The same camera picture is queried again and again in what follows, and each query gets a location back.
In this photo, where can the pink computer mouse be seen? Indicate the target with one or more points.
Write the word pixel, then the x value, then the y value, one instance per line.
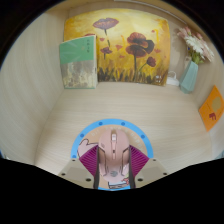
pixel 114 153

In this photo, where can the green and beige book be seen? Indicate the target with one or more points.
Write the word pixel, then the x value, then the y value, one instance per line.
pixel 78 63

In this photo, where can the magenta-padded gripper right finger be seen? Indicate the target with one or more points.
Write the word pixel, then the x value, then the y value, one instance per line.
pixel 139 161

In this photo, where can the orange book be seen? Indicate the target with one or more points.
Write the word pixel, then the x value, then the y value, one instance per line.
pixel 213 110

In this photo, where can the yellow poppy painting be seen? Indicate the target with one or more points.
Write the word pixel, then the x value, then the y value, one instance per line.
pixel 133 43

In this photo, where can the round blue-rimmed cartoon mouse pad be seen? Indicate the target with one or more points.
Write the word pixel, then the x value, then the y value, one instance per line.
pixel 83 138

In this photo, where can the pink and white flower bouquet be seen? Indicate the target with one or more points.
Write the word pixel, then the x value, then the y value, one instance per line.
pixel 196 45

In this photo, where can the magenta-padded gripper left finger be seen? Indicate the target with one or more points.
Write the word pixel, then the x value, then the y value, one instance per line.
pixel 87 161

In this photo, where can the mint green faceted vase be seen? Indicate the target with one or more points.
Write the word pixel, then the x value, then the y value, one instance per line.
pixel 189 78

